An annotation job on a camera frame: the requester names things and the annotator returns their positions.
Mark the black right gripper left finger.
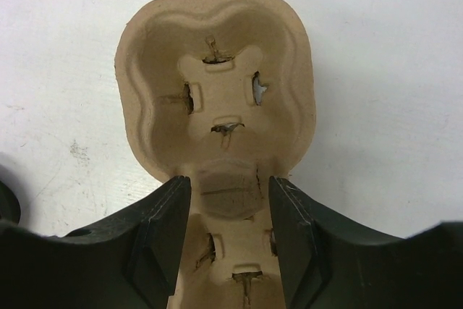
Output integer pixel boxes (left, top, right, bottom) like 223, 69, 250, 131
64, 176, 191, 308

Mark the brown pulp cup carrier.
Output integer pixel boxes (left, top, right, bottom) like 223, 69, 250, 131
115, 0, 316, 308

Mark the black plastic cup lid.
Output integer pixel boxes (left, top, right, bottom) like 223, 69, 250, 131
1, 166, 21, 224

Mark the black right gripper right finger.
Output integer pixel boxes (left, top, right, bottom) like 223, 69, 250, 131
268, 177, 405, 308

